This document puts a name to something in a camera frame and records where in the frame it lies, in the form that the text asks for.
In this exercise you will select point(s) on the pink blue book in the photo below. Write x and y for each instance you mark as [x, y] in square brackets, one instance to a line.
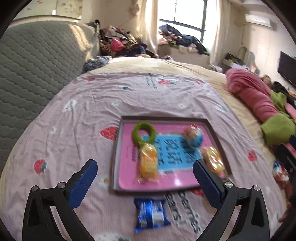
[164, 155]

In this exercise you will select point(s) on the left cream curtain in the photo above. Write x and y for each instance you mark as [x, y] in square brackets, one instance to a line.
[146, 13]

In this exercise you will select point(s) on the clothes pile on windowsill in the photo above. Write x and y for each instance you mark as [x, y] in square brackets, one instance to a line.
[168, 35]

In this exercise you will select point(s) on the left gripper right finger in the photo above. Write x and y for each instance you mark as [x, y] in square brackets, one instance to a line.
[252, 221]

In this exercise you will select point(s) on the green fleece garment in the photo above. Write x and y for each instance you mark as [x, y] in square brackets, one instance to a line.
[278, 128]

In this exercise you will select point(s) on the person's hand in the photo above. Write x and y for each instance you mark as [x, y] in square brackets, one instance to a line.
[286, 213]

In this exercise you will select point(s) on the dark patterned cloth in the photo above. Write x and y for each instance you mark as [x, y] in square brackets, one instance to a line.
[95, 63]

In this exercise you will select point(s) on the right cream curtain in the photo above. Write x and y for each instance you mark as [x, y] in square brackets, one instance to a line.
[222, 22]

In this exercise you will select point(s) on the cream curtain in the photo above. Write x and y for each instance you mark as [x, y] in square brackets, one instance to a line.
[222, 22]
[146, 13]

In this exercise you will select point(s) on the blue snack packet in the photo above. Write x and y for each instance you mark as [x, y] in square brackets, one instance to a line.
[150, 214]

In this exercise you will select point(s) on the pink quilt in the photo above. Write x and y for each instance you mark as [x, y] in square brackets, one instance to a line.
[253, 92]

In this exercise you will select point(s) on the black television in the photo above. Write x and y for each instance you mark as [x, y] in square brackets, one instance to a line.
[287, 68]

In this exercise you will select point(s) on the dark shallow box tray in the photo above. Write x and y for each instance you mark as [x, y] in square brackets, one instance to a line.
[166, 152]

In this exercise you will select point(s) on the grey quilted headboard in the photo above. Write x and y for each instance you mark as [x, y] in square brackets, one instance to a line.
[38, 59]

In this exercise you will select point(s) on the yellow rice cracker pack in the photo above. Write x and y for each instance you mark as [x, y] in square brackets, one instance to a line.
[148, 168]

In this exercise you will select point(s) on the blue red surprise egg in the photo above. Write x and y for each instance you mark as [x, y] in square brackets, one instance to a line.
[193, 136]

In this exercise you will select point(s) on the clothes pile by headboard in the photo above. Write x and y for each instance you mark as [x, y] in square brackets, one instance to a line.
[116, 42]

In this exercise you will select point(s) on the white air conditioner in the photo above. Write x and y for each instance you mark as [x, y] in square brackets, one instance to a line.
[258, 20]

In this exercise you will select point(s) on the floral wall painting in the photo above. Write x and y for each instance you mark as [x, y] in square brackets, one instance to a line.
[66, 8]

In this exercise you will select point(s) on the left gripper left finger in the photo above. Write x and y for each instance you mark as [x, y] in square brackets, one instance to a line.
[38, 220]

